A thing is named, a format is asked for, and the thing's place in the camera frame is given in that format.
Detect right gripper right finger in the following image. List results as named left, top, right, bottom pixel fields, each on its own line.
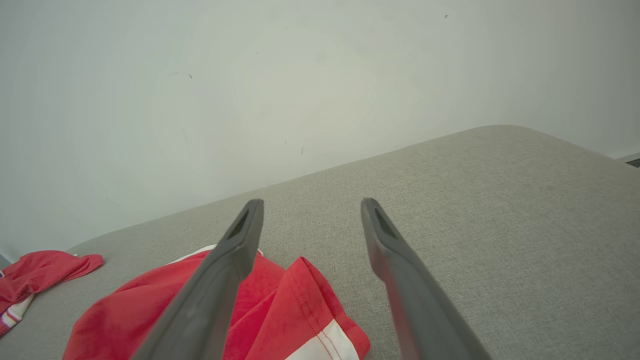
left=361, top=197, right=493, bottom=360

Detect red shorts with white stripes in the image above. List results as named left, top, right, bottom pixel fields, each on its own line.
left=62, top=244, right=371, bottom=360

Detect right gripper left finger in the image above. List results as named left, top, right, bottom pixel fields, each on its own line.
left=131, top=198, right=265, bottom=360

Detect red shirt with white sleeves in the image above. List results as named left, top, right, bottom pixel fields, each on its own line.
left=0, top=250, right=104, bottom=338

